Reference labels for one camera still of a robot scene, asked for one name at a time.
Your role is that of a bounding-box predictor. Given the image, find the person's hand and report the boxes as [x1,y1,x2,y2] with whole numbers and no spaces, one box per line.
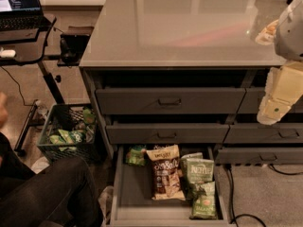
[0,92,9,129]

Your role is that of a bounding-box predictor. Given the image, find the green jalapeno Kettle chip bag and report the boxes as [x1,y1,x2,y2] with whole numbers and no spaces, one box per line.
[187,158,217,219]

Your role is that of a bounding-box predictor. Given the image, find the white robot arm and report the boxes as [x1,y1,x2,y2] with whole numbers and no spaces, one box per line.
[256,0,303,125]

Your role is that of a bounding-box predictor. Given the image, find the top left drawer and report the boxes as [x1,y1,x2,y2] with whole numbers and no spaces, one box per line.
[96,87,245,114]

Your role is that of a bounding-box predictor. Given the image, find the middle left drawer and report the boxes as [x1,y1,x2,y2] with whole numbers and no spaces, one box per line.
[106,121,229,144]

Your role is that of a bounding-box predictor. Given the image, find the small green bag drawer back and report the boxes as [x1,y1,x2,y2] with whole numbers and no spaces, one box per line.
[126,145,146,166]

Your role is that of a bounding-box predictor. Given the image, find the open bottom left drawer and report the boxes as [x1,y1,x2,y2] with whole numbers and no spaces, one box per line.
[110,147,230,227]

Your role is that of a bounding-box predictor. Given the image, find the grey counter cabinet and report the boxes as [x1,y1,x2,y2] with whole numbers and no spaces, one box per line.
[80,0,303,157]

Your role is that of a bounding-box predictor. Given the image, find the brown sea salt chip bag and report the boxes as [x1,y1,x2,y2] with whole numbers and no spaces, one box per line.
[147,145,185,201]

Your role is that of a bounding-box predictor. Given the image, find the green chip bag behind Kettle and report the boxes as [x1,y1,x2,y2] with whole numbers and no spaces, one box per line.
[180,152,203,178]

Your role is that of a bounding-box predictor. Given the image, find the middle right drawer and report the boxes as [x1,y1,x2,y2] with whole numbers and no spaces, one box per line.
[224,123,303,144]

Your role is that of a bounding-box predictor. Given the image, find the top right drawer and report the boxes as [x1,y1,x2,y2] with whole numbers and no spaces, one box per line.
[238,87,303,114]

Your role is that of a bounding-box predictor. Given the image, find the bottom right drawer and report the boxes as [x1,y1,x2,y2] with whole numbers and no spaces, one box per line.
[215,148,303,165]

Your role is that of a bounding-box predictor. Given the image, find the white mouse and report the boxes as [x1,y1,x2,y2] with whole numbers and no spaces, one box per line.
[0,49,16,59]

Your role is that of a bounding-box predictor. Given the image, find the green snack bags in crate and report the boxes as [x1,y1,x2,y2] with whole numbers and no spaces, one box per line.
[47,105,96,146]

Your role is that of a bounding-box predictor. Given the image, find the green plastic crate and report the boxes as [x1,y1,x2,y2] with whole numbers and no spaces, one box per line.
[37,104,100,163]

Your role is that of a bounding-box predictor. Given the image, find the black laptop stand desk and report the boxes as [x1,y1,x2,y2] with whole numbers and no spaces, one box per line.
[0,13,64,156]

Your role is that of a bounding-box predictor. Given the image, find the black device on shelf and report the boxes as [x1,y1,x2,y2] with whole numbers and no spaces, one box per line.
[58,26,94,66]

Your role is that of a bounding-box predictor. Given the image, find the person's dark trouser legs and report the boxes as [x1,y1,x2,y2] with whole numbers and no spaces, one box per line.
[0,134,103,227]

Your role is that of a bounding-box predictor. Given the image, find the open laptop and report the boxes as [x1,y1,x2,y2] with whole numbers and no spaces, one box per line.
[0,0,51,32]

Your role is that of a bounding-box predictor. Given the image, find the thin black desk cable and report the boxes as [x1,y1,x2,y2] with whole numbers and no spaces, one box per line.
[0,65,34,107]

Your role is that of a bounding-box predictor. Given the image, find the black power cable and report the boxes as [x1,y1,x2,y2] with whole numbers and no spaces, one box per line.
[224,164,303,227]

